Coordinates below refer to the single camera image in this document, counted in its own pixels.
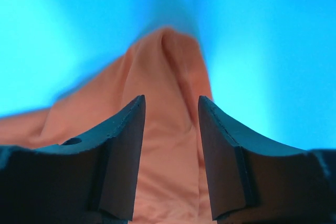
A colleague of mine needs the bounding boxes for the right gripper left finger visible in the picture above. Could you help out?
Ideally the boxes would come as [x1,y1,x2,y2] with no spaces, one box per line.
[1,95,145,223]

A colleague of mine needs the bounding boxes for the orange t shirt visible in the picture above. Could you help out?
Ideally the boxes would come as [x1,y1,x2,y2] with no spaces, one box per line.
[1,28,212,223]

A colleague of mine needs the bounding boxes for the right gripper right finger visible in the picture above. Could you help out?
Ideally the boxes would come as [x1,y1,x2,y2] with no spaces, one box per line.
[198,96,335,223]

